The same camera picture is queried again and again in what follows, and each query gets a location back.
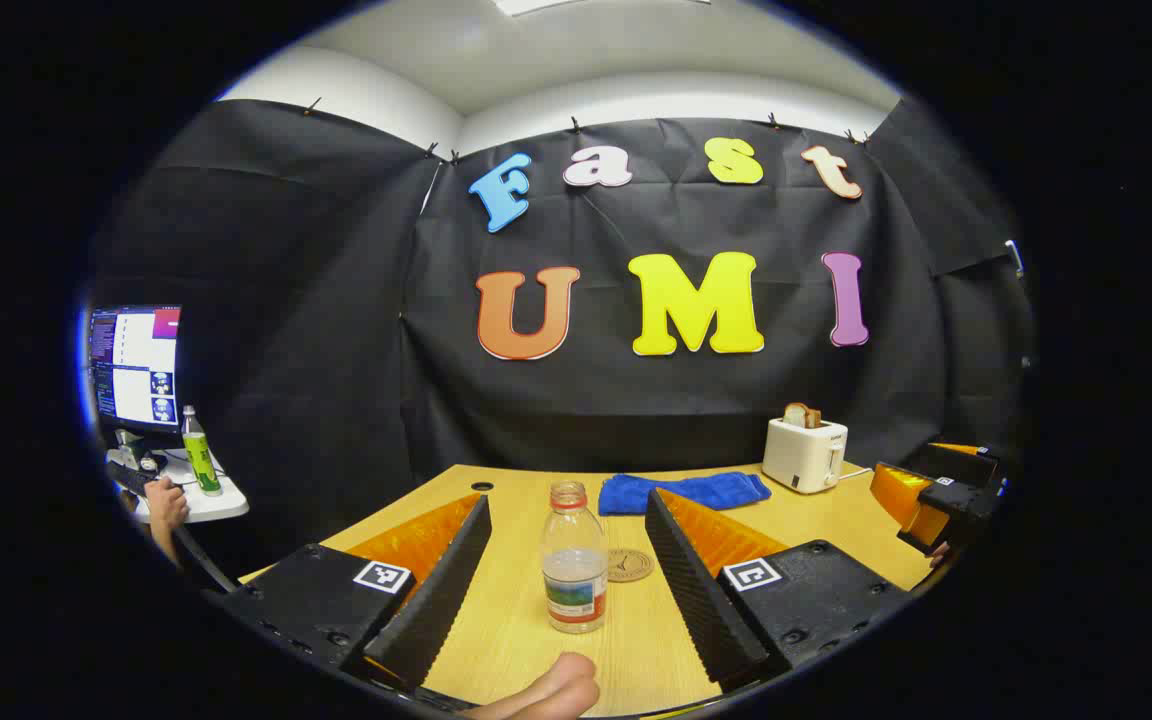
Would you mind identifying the white side table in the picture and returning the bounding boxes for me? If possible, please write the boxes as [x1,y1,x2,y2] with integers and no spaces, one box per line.
[106,448,250,525]

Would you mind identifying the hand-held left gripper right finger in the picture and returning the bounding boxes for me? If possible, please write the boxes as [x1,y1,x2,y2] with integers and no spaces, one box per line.
[643,487,914,694]

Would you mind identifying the black keyboard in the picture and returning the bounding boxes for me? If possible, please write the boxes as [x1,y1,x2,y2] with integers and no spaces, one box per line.
[104,460,153,498]

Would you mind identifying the round cork coaster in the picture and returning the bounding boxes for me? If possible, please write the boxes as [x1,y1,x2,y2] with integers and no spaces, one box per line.
[607,548,656,584]

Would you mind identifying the black backdrop cloth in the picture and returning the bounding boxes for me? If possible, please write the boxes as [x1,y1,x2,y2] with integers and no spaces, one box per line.
[86,95,1037,581]

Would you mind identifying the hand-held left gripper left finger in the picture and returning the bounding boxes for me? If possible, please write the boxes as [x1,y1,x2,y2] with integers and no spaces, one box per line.
[204,493,493,706]

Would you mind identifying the clear plastic water bottle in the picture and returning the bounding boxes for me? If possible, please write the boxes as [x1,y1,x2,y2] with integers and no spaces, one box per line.
[540,480,610,635]

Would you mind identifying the blue towel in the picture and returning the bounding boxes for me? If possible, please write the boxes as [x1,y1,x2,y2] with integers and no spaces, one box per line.
[598,472,772,517]

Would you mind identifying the white toaster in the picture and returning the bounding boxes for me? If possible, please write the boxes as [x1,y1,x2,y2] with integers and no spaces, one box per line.
[762,415,849,495]

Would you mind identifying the computer monitor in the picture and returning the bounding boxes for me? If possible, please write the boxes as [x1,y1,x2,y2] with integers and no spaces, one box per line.
[86,305,183,433]

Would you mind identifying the green drink bottle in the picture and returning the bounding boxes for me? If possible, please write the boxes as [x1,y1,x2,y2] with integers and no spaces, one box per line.
[181,405,224,497]

